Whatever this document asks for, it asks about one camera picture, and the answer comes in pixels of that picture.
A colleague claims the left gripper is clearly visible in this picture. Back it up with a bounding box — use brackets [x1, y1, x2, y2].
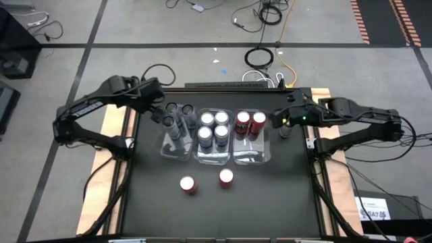
[136, 77, 166, 124]

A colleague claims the tall slim silver can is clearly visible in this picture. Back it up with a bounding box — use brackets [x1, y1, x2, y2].
[180, 103, 198, 131]
[278, 124, 293, 140]
[161, 115, 182, 141]
[164, 102, 182, 129]

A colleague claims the red Fanta soda can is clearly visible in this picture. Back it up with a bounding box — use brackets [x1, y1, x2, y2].
[179, 175, 198, 196]
[218, 167, 235, 189]
[249, 111, 267, 134]
[234, 110, 251, 134]

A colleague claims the clear plastic bin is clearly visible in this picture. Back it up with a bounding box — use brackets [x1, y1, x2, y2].
[194, 107, 234, 167]
[232, 107, 273, 166]
[158, 103, 198, 162]

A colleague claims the blue white soda can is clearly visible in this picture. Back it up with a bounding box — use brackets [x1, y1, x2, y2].
[214, 111, 230, 129]
[213, 124, 230, 148]
[196, 126, 213, 149]
[199, 111, 216, 131]

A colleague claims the white paper label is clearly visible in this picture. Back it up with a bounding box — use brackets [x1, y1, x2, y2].
[354, 197, 392, 222]

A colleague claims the black box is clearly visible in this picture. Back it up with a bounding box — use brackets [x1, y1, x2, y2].
[354, 190, 432, 237]

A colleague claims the black case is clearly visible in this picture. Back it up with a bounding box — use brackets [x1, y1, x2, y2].
[0, 80, 22, 136]

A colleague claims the black cabinet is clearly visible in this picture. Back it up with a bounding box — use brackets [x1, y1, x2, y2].
[0, 6, 43, 80]

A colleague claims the black metal table frame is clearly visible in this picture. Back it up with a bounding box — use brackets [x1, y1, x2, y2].
[80, 76, 364, 243]

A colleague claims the white cable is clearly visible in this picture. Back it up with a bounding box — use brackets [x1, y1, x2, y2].
[11, 11, 50, 28]
[242, 70, 285, 89]

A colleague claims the coiled black cable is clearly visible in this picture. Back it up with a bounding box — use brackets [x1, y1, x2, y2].
[244, 47, 275, 70]
[258, 5, 283, 26]

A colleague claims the yellow cable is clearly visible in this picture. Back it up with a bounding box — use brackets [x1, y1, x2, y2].
[273, 0, 298, 89]

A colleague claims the thin black cable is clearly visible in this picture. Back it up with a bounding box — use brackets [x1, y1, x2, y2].
[28, 20, 64, 42]

